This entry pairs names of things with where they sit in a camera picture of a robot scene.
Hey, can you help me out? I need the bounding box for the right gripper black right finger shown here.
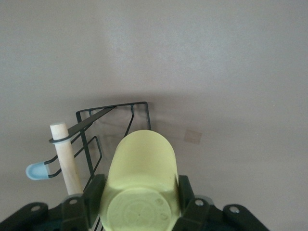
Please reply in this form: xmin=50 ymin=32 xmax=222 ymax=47
xmin=177 ymin=175 xmax=215 ymax=231

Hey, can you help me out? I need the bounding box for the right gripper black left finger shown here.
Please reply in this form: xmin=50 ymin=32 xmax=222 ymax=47
xmin=61 ymin=174 xmax=106 ymax=231

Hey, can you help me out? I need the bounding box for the black wire cup holder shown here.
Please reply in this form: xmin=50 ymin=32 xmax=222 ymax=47
xmin=26 ymin=101 xmax=152 ymax=231

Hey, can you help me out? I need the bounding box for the yellow plastic cup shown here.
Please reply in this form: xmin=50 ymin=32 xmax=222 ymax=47
xmin=100 ymin=129 xmax=181 ymax=231

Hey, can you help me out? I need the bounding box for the brown table cover sheet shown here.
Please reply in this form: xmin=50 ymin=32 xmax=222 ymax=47
xmin=0 ymin=0 xmax=308 ymax=231

